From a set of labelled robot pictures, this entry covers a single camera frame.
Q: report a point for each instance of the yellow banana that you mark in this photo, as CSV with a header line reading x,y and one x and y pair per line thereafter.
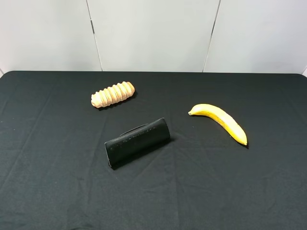
x,y
223,119

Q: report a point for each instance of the black fabric pouch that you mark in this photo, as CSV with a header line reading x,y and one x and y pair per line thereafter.
x,y
137,142

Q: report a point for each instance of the ridged tan bread loaf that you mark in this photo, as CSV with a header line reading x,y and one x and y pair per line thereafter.
x,y
112,95

